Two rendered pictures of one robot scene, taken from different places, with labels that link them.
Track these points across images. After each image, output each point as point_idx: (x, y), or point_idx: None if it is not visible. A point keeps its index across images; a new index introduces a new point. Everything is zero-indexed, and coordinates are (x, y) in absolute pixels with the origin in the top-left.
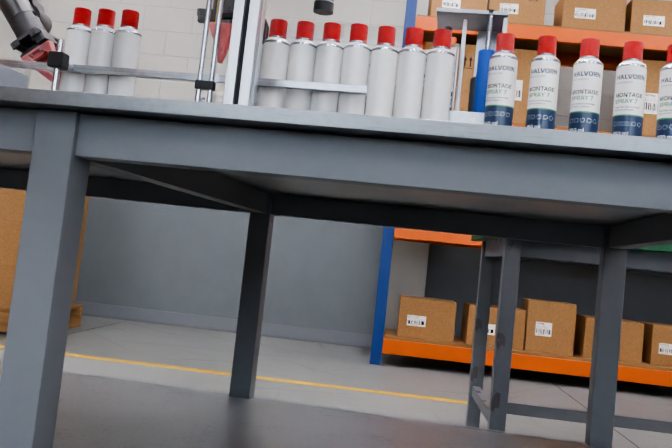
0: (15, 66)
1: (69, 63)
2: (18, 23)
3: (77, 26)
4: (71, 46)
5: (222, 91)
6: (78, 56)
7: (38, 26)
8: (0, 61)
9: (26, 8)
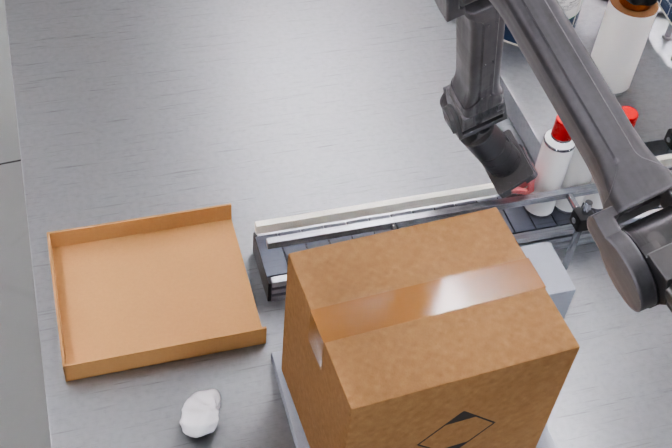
0: (502, 209)
1: (577, 202)
2: (499, 164)
3: (568, 147)
4: (560, 167)
5: None
6: (565, 172)
7: (516, 154)
8: (484, 209)
9: (504, 142)
